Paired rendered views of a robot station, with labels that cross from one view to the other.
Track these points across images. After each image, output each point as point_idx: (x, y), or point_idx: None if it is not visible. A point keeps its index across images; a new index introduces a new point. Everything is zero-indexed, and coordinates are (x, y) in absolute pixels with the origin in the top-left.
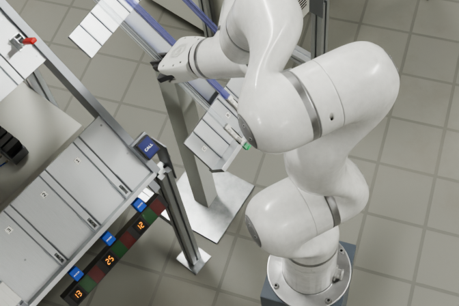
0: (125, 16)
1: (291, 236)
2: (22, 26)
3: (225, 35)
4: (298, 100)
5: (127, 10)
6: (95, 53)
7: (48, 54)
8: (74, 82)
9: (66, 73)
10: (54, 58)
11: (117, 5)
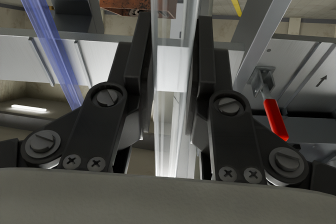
0: (94, 44)
1: None
2: (238, 89)
3: None
4: None
5: (80, 46)
6: (229, 50)
7: (259, 49)
8: None
9: (279, 9)
10: (261, 39)
11: (94, 64)
